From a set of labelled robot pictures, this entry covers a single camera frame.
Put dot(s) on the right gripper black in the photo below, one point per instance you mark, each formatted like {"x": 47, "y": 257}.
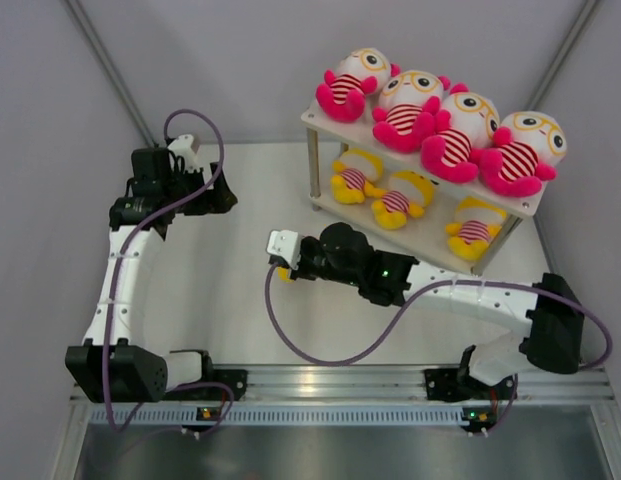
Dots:
{"x": 301, "y": 271}

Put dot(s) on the yellow plush under shelf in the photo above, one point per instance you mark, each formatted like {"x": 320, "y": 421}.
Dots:
{"x": 474, "y": 226}

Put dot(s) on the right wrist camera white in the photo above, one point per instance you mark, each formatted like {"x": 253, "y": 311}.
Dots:
{"x": 286, "y": 246}

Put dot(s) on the pink plush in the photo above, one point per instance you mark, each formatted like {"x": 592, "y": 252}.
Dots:
{"x": 527, "y": 148}
{"x": 344, "y": 93}
{"x": 401, "y": 118}
{"x": 450, "y": 137}

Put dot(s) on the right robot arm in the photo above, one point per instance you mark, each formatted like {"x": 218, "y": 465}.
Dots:
{"x": 542, "y": 321}

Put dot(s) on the yellow plush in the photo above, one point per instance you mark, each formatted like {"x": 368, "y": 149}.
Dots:
{"x": 407, "y": 197}
{"x": 356, "y": 173}
{"x": 474, "y": 226}

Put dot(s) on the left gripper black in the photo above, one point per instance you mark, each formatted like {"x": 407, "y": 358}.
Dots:
{"x": 214, "y": 201}

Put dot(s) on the white two-tier shelf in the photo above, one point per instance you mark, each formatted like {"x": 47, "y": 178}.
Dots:
{"x": 517, "y": 245}

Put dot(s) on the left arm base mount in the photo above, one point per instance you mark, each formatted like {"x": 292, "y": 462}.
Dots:
{"x": 235, "y": 379}

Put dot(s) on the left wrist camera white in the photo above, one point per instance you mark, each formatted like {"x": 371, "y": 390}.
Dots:
{"x": 187, "y": 146}

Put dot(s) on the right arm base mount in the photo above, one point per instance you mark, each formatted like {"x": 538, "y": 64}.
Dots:
{"x": 452, "y": 385}

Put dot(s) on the yellow plush sideways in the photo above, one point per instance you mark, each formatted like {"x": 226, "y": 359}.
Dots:
{"x": 285, "y": 275}

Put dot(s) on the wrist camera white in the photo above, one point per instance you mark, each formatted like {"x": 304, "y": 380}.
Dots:
{"x": 187, "y": 146}
{"x": 286, "y": 246}

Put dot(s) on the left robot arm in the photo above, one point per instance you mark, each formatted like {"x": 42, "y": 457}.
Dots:
{"x": 113, "y": 362}

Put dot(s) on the yellow plush front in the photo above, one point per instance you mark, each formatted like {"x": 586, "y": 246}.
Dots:
{"x": 356, "y": 173}

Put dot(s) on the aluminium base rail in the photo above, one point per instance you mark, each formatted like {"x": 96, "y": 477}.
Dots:
{"x": 363, "y": 396}

